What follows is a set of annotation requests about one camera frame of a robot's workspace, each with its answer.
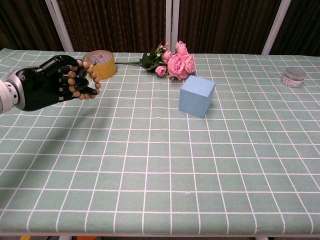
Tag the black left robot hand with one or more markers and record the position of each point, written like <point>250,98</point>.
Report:
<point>37,87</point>

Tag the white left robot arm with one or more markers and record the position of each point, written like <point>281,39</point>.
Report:
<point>6,97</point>

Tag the dark brown curtain panel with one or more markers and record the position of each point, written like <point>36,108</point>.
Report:
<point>302,27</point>
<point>115,25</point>
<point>25,25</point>
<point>225,25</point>

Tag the yellow packing tape roll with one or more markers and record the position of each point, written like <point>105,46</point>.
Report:
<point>106,67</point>

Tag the pink artificial flower bouquet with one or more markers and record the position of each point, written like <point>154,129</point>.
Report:
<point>178,63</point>

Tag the green checked tablecloth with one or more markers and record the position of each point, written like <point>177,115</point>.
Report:
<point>160,162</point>

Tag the light blue foam cube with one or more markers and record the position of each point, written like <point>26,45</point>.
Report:
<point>196,96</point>

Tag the white screen frame post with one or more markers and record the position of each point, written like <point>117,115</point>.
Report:
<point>60,25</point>
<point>276,27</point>
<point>172,22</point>

